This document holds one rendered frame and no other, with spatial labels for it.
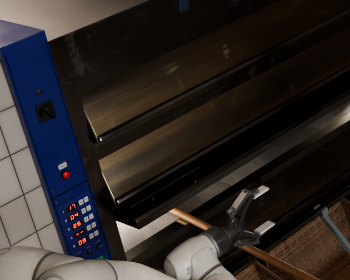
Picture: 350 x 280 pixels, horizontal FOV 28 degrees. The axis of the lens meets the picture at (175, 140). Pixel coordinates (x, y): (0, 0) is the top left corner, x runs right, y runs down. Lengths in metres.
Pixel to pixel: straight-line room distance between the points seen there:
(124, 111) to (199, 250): 0.66
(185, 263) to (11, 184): 0.66
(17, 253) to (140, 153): 1.01
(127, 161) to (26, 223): 0.44
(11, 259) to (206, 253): 0.63
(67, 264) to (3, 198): 0.77
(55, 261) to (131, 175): 1.00
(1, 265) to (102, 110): 0.90
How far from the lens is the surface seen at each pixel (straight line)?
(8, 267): 1.70
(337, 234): 2.82
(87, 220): 2.50
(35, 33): 2.24
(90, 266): 1.63
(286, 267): 2.48
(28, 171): 2.36
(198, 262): 2.06
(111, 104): 2.47
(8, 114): 2.27
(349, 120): 3.44
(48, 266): 1.63
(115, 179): 2.55
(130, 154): 2.58
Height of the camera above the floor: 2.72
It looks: 26 degrees down
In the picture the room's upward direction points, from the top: 13 degrees counter-clockwise
